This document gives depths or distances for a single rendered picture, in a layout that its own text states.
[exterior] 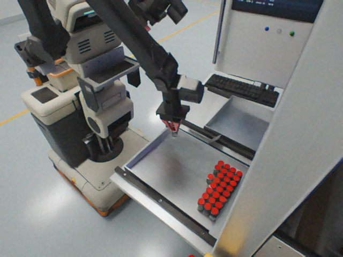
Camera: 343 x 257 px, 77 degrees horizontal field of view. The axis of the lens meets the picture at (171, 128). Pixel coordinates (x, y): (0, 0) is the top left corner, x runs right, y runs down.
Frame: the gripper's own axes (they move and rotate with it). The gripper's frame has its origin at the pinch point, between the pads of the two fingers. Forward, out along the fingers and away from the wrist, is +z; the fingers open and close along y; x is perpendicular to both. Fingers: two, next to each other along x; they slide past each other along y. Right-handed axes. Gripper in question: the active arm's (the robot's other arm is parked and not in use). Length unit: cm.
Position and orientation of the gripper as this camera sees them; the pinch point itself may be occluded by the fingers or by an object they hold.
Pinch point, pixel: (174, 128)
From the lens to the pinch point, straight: 77.4
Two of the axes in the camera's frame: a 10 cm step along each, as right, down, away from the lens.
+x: 3.7, -6.7, 6.5
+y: 9.3, 2.0, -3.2
